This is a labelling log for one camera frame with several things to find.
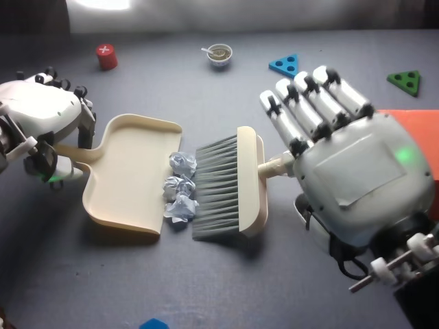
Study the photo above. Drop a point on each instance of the orange foam block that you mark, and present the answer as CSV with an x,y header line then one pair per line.
x,y
422,130

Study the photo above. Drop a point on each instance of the grey table cloth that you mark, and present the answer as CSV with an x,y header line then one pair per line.
x,y
223,281

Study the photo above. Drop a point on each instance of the cream plastic dustpan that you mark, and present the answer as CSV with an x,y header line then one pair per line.
x,y
130,178

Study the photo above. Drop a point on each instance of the blue triangle block with holes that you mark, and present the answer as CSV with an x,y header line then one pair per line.
x,y
284,66

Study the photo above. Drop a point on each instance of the small white bowl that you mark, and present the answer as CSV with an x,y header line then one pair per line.
x,y
219,60

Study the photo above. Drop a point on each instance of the white paper ball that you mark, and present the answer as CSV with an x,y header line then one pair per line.
x,y
180,209
176,188
183,164

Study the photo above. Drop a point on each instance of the white backdrop sheet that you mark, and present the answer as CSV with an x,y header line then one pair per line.
x,y
240,13

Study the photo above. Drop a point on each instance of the red cylinder with white cross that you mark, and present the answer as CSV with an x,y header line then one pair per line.
x,y
107,58

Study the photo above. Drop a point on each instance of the small white spoon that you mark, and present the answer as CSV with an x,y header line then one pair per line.
x,y
207,51

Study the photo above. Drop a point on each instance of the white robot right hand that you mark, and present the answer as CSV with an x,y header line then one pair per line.
x,y
360,178

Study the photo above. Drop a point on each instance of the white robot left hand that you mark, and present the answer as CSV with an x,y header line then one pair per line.
x,y
37,103

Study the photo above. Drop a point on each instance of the green triangle block with holes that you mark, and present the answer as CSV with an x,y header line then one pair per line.
x,y
404,84

